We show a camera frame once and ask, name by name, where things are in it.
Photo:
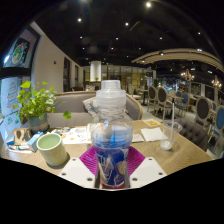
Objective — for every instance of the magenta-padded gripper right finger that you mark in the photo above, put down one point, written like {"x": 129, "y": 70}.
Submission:
{"x": 146, "y": 170}

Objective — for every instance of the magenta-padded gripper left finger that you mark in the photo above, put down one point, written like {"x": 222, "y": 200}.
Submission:
{"x": 76, "y": 171}

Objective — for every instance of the clear blue-labelled drink bottle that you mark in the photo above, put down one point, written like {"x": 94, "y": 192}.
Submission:
{"x": 110, "y": 140}

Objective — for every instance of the pale green cup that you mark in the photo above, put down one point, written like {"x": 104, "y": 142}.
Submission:
{"x": 53, "y": 151}

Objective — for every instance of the white printed leaflet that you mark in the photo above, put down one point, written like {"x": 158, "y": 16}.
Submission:
{"x": 137, "y": 137}

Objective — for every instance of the white illustrated paper sheet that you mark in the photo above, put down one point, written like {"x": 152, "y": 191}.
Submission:
{"x": 75, "y": 136}

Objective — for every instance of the white paper napkin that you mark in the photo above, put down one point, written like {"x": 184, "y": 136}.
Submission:
{"x": 152, "y": 134}

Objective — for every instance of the clear plastic cup with straw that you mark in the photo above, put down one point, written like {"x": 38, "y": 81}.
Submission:
{"x": 170, "y": 136}

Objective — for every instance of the yellow square card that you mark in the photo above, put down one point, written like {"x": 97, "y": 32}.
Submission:
{"x": 151, "y": 123}

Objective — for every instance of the small light blue box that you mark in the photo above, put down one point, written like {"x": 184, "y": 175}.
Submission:
{"x": 34, "y": 141}

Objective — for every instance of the grey tufted armchair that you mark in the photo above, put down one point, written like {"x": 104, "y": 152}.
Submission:
{"x": 195, "y": 133}

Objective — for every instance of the grey wood-framed sofa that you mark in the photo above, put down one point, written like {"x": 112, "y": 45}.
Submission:
{"x": 71, "y": 105}

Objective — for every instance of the grey white chevron cushion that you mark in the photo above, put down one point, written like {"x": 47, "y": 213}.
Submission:
{"x": 89, "y": 106}

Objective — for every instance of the blue white card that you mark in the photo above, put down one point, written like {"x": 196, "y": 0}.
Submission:
{"x": 10, "y": 140}

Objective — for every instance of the green potted plant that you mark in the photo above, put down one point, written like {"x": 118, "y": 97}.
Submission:
{"x": 35, "y": 103}

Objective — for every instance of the group of dining chairs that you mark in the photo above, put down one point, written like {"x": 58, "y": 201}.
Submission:
{"x": 203, "y": 108}

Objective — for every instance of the window with printed decals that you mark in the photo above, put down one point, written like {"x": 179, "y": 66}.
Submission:
{"x": 11, "y": 96}

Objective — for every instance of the framed food poster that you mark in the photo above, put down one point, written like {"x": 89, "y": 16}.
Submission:
{"x": 20, "y": 50}

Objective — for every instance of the group of ceiling lights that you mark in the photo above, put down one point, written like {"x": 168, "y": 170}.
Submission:
{"x": 148, "y": 4}

